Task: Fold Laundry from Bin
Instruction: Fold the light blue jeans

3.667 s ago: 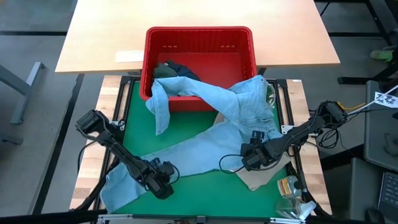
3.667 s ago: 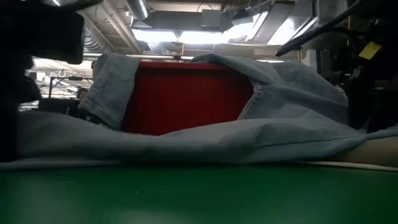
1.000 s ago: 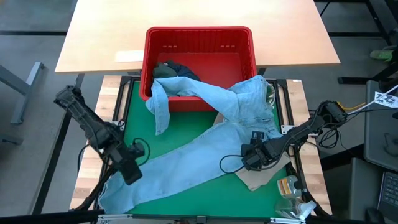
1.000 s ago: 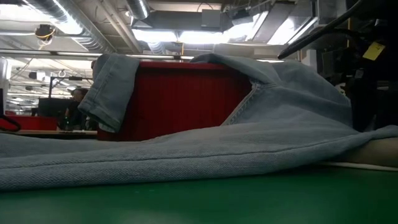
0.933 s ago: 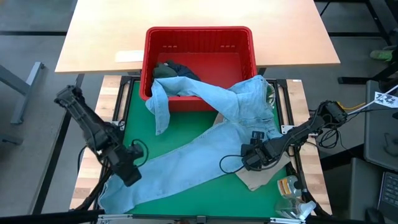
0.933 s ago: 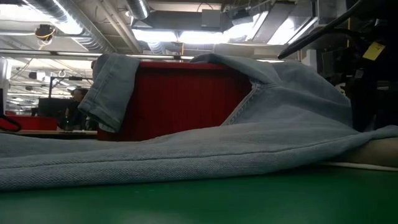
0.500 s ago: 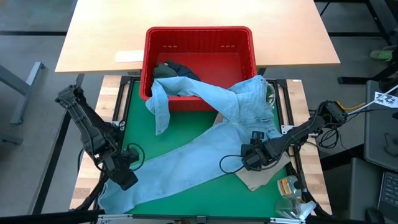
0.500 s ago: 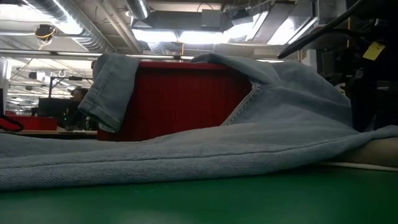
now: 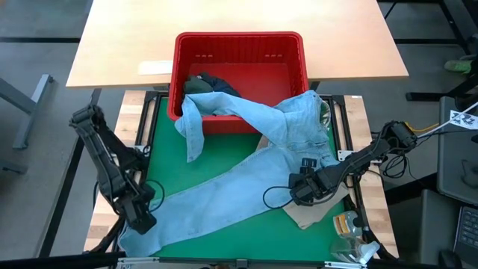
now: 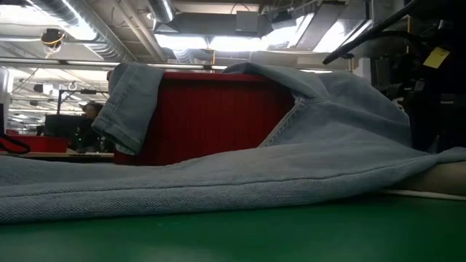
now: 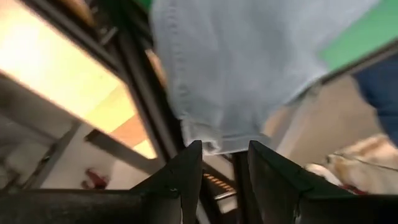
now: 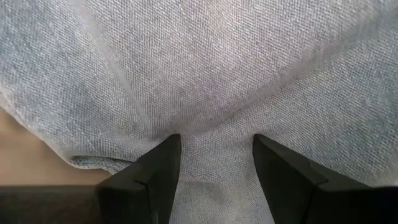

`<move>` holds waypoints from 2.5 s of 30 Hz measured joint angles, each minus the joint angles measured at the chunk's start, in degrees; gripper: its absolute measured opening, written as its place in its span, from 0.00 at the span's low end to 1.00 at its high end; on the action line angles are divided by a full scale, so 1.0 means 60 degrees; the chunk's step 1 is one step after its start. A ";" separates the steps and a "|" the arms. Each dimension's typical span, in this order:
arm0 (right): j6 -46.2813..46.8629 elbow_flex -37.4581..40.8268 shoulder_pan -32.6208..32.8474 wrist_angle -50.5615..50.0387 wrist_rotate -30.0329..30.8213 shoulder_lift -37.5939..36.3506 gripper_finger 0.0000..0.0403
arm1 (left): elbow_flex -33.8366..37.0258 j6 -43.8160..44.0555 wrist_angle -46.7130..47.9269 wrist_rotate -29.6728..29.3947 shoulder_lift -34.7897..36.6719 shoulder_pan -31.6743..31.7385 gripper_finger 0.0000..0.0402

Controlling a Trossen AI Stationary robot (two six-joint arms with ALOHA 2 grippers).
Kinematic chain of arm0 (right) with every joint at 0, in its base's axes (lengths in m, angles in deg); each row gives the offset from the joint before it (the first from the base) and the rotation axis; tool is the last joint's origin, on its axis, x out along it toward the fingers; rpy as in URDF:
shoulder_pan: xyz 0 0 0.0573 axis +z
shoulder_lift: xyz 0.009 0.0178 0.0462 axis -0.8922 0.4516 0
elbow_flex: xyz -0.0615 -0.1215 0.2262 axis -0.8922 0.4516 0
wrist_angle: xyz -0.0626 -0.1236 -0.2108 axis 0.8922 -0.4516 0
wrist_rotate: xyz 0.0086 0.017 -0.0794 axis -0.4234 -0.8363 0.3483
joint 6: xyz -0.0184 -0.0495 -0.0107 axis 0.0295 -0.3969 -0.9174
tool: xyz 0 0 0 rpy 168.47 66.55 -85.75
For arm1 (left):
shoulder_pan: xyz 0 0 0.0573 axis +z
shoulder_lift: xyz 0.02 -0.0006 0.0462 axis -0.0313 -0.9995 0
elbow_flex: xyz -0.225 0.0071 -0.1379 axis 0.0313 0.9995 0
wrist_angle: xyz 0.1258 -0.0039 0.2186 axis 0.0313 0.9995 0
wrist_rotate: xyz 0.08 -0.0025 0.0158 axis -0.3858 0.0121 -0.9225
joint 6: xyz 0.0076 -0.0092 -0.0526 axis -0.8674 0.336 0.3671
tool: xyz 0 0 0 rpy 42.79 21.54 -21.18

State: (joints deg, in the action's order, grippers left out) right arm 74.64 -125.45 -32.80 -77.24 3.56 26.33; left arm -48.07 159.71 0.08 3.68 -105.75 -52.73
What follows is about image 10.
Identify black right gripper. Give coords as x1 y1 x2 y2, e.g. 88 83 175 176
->
374 43 466 154

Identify khaki shorts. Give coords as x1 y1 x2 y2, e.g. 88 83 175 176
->
398 162 466 197

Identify light blue jeans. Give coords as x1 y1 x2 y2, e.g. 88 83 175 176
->
0 61 466 223

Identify red plastic laundry bin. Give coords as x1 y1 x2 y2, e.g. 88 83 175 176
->
113 71 296 167

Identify red storage bin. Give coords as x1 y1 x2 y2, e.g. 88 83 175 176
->
0 134 74 154

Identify green table mat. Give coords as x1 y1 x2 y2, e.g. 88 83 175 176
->
0 192 466 262

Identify bright ceiling light panel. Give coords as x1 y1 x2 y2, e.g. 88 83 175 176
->
154 34 250 52

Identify person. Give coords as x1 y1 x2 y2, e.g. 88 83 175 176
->
74 102 112 153

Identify long linear ceiling light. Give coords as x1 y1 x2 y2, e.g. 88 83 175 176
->
0 57 350 76

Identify black monitor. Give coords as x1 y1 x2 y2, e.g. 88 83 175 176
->
43 114 83 139

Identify wooden workbench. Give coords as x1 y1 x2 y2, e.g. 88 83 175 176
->
0 151 116 164

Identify yellow cable tag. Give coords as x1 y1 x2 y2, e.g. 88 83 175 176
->
423 46 451 70

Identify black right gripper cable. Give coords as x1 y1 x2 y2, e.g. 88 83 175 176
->
322 0 419 66

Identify large shiny metal duct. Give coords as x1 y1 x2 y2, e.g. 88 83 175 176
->
261 0 374 54

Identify small round silver duct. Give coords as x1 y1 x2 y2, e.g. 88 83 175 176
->
147 0 176 23

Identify large round silver duct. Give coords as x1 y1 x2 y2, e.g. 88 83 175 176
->
21 0 138 63

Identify black yellow cord reel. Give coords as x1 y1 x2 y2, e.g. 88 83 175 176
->
39 28 67 50

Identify black curved cable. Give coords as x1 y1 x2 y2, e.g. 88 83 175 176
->
0 133 31 154

